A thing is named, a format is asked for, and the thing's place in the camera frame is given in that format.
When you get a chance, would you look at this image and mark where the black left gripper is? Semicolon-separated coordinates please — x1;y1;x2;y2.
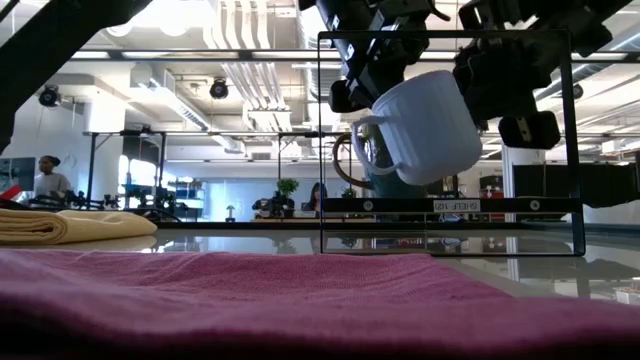
299;0;451;114

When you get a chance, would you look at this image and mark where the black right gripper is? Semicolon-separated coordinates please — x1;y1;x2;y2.
452;0;566;151

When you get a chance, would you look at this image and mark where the white ribbed mug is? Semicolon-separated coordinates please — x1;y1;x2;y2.
349;69;484;187

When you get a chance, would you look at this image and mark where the white shelf label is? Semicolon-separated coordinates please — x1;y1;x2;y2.
432;199;482;214

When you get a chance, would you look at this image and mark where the black background panel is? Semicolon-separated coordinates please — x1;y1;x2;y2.
512;162;640;209

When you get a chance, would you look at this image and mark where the teal brown glazed mug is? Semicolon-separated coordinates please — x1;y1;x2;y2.
331;123;442;200

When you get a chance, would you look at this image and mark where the person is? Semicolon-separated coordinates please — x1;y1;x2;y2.
301;181;329;215
31;154;72;201

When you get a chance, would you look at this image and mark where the potted green plant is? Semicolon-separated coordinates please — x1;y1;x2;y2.
276;177;301;212

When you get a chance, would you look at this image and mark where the round black ceiling lamp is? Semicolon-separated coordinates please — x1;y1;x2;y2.
209;77;230;101
38;84;62;108

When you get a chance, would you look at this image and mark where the pink cloth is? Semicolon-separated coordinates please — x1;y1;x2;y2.
0;248;640;360

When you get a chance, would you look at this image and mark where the folded yellow towel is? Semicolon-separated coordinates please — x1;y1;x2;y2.
0;207;159;246

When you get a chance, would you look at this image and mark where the black background rig frame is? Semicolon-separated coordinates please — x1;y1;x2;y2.
82;128;169;214

